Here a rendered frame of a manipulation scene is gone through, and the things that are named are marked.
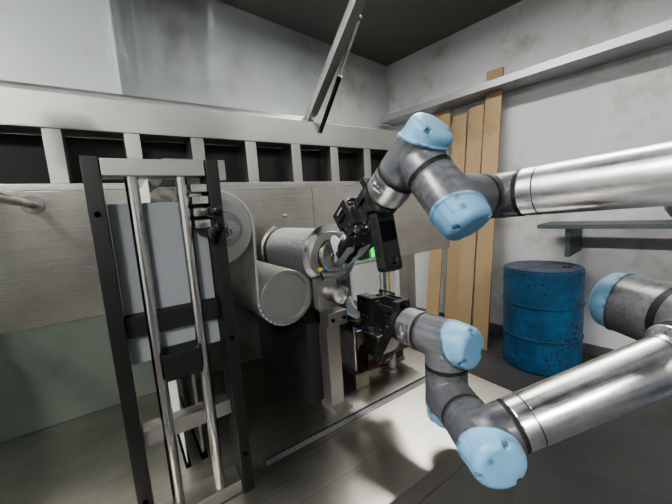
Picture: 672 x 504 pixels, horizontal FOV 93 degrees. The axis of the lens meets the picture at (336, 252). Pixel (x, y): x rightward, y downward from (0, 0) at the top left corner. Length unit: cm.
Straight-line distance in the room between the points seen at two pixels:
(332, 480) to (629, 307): 60
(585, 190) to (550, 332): 239
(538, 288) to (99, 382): 258
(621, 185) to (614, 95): 286
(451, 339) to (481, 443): 15
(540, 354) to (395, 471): 236
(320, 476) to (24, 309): 72
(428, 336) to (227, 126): 78
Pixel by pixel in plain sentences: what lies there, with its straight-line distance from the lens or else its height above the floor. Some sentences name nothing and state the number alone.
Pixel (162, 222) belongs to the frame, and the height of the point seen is 135.
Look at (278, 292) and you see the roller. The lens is 69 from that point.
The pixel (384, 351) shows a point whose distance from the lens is 74.
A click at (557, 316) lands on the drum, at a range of 285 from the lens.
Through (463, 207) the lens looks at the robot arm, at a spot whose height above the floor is 135.
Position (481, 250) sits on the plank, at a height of 89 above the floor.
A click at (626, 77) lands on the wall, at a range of 338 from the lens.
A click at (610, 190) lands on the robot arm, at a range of 52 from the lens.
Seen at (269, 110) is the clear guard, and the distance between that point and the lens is 111.
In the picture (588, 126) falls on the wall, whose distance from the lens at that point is 335.
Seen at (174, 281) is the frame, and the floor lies 127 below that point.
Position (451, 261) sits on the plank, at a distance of 340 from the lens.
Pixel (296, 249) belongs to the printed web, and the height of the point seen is 127.
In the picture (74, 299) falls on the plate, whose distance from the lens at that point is 97.
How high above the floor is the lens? 136
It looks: 8 degrees down
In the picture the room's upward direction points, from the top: 4 degrees counter-clockwise
